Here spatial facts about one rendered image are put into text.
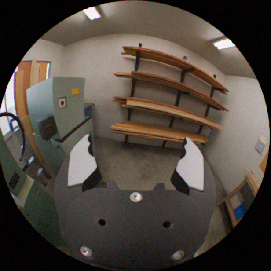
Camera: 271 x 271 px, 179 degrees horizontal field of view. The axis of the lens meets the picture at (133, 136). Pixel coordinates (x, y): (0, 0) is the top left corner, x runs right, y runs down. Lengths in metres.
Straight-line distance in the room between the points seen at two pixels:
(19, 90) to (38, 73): 0.59
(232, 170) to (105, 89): 3.50
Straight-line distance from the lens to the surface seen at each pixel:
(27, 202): 0.82
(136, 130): 1.56
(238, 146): 2.57
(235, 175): 2.59
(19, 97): 2.10
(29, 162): 1.61
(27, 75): 2.28
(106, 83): 2.00
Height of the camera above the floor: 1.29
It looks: 30 degrees down
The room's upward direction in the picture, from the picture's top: 9 degrees clockwise
